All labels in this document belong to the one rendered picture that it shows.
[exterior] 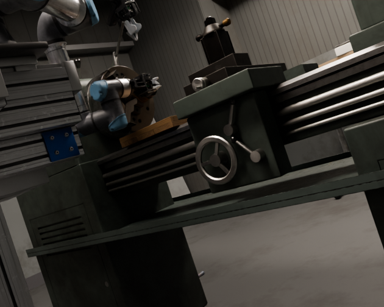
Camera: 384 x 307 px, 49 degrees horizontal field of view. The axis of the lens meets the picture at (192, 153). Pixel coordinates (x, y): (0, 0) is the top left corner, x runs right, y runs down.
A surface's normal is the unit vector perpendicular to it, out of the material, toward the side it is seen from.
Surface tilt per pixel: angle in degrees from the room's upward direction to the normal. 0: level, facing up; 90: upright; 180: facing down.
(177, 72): 90
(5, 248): 90
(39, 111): 90
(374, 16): 90
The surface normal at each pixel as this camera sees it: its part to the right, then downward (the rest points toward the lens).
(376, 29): -0.60, 0.20
